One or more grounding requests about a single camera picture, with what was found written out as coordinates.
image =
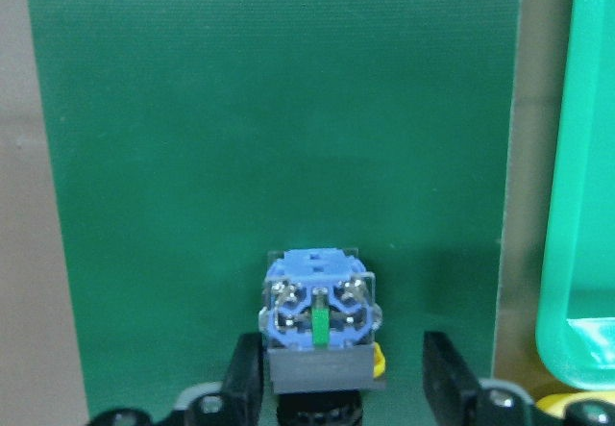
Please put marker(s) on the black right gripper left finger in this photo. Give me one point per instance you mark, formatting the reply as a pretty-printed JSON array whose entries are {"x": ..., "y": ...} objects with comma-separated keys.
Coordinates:
[{"x": 241, "y": 391}]

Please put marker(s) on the green conveyor belt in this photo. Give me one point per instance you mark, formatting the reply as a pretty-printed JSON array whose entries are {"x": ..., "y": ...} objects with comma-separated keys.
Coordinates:
[{"x": 191, "y": 138}]

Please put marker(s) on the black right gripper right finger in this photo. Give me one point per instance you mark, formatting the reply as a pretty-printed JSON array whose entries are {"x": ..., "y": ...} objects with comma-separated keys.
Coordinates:
[{"x": 451, "y": 388}]

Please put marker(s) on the yellow mushroom push button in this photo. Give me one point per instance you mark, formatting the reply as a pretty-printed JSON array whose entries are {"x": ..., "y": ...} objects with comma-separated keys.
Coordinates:
[{"x": 318, "y": 322}]

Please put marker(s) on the yellow plastic tray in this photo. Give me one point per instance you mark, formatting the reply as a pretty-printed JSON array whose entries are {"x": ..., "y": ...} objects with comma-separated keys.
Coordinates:
[{"x": 555, "y": 404}]

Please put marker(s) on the green plastic tray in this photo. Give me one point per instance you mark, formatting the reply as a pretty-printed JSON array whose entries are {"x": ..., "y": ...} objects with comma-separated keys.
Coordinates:
[{"x": 575, "y": 322}]

